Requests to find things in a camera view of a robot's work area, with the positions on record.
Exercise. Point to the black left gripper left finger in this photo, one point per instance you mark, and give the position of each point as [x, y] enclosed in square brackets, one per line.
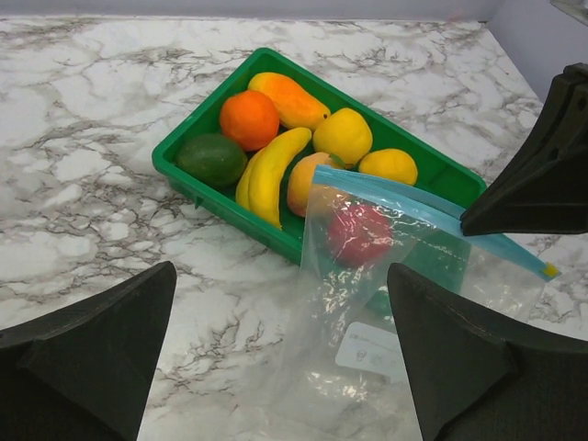
[84, 372]

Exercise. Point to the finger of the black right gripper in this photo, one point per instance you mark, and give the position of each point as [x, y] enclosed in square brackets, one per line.
[544, 187]

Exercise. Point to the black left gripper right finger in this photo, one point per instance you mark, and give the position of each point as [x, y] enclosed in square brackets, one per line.
[476, 374]

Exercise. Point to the clear zip top bag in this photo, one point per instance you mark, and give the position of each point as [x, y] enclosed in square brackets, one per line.
[340, 375]

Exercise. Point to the red apple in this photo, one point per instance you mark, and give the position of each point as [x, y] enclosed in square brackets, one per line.
[359, 234]

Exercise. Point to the peach with green leaf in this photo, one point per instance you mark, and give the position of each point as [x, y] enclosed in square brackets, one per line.
[300, 179]

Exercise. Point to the yellow lemon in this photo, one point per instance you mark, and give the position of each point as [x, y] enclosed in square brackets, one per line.
[392, 164]

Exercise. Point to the yellow apple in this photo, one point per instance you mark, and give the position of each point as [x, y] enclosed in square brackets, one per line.
[346, 134]

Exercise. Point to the green avocado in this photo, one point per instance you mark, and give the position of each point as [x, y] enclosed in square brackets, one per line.
[213, 159]

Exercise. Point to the yellow banana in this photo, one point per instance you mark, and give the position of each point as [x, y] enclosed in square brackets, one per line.
[259, 188]

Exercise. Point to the yellow orange mango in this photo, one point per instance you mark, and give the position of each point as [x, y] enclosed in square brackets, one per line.
[295, 106]

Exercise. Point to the orange fruit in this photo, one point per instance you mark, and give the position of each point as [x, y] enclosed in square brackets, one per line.
[251, 119]

